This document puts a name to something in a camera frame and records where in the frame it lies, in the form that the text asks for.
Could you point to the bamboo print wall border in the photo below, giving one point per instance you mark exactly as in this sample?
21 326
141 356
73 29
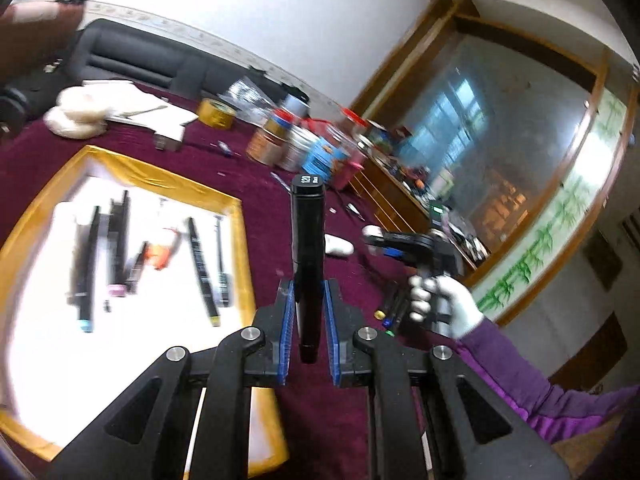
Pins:
565 210

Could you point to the pink small container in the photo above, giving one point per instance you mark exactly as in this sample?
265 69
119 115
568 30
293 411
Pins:
350 175

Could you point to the small white bottle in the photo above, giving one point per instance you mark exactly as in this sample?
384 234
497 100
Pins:
372 232
339 245

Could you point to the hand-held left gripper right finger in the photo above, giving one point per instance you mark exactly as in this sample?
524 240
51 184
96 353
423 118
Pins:
332 330

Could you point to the long silver pen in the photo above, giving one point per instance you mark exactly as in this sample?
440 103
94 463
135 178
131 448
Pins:
281 182

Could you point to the blue carton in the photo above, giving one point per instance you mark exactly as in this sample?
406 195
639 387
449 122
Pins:
322 160

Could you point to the black marker with grey tip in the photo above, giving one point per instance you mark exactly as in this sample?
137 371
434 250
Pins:
137 267

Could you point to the black marker with yellow end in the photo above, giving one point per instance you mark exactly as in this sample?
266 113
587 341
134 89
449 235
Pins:
386 305

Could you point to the glass panel with wooden frame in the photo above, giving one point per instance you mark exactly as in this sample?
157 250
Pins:
500 135

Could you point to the person's right forearm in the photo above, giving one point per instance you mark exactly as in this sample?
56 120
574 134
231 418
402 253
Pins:
510 370

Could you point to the brown chair back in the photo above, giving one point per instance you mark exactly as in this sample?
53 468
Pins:
35 35

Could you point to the yellow tape roll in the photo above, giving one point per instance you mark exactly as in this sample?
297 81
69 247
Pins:
215 115

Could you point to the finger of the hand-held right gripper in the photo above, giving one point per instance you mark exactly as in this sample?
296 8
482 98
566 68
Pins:
392 252
397 239

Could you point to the black marker with yellow cap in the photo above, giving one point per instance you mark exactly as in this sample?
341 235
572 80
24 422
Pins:
200 270

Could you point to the black marker with green end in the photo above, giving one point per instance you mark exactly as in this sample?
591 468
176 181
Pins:
397 315

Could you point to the white box with yellow tape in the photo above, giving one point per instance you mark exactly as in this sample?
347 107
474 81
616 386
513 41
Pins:
150 340

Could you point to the wooden cabinet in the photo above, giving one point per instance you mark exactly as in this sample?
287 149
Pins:
400 195

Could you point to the black sofa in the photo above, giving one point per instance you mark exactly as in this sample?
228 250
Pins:
150 60

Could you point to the stack of white papers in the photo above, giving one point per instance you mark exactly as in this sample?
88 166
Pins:
150 110

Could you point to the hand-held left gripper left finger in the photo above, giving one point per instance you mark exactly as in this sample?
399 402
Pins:
286 330

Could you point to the orange can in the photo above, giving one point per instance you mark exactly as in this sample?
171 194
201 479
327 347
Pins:
267 140

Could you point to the person's right hand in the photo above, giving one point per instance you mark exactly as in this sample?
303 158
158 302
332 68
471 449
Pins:
465 310

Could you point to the black marker with blue cap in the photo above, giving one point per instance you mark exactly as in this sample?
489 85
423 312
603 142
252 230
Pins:
82 270

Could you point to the white bottle with orange cap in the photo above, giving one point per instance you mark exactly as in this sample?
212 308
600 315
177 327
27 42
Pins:
160 256

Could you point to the silver can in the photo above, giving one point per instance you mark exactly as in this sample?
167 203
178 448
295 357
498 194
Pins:
299 150

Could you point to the small metal box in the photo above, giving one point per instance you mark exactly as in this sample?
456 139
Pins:
167 142

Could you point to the jar with red lid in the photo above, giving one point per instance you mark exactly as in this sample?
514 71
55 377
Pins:
352 122

